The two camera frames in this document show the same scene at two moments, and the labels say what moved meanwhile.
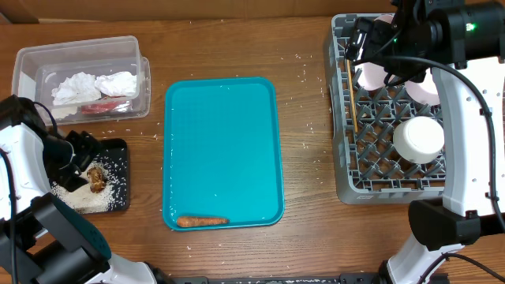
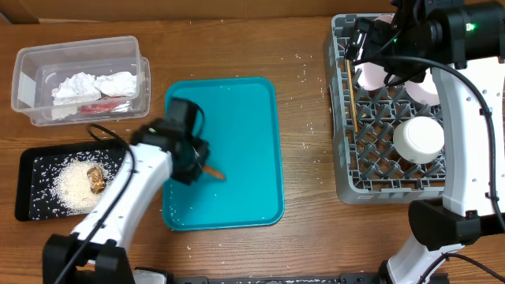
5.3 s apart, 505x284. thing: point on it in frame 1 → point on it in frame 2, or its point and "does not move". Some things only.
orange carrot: x=185 y=222 → x=210 y=170
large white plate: x=372 y=75 does not move
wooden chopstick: x=352 y=96 does not move
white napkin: x=120 y=84 does not move
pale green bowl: x=417 y=140 does not move
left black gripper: x=87 y=147 → x=188 y=177
